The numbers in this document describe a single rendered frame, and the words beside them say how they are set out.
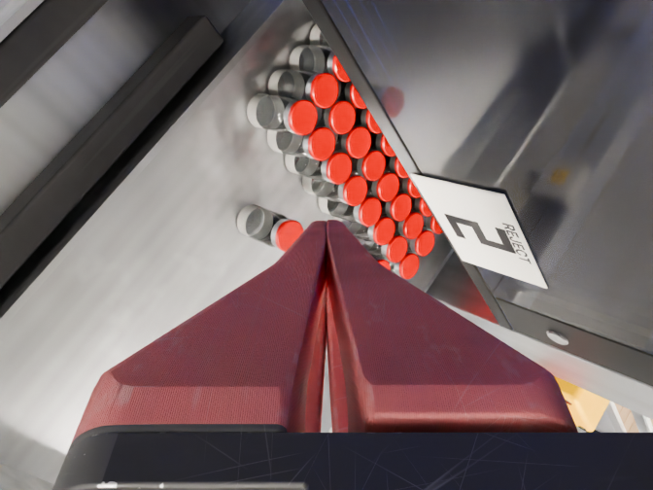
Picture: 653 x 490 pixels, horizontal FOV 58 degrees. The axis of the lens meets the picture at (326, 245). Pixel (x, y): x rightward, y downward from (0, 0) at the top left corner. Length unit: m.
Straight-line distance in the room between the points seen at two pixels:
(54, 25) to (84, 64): 0.03
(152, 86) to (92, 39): 0.04
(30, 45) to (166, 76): 0.07
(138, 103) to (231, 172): 0.08
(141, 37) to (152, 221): 0.10
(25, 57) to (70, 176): 0.06
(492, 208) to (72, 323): 0.24
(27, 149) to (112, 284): 0.09
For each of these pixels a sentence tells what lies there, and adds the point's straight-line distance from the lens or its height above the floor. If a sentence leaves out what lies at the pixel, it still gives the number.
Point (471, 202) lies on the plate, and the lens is 0.32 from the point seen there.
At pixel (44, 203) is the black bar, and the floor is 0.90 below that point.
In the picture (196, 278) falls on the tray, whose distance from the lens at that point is 0.39.
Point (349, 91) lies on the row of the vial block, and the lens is 0.38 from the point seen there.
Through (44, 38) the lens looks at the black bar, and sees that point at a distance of 0.32.
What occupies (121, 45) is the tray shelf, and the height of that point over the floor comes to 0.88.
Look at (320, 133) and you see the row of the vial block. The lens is 0.36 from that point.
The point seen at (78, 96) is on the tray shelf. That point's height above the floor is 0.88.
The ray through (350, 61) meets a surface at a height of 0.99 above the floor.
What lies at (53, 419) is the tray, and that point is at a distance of 0.39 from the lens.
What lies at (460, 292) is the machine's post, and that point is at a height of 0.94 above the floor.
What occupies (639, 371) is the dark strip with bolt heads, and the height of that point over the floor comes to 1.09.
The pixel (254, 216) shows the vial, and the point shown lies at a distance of 0.38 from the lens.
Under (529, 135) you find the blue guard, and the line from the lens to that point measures 0.25.
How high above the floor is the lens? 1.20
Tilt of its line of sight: 46 degrees down
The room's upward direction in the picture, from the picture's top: 111 degrees clockwise
